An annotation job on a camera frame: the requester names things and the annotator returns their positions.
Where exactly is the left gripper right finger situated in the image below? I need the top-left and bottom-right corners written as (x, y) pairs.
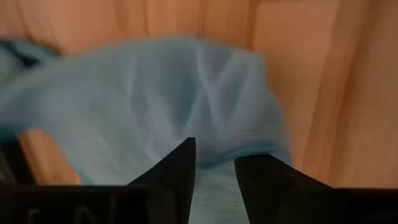
top-left (234, 154), bottom-right (333, 224)

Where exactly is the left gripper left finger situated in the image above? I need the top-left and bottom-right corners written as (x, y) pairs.
top-left (129, 137), bottom-right (197, 224)

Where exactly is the blue microfiber towel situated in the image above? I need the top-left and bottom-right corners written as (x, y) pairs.
top-left (0, 34), bottom-right (293, 224)

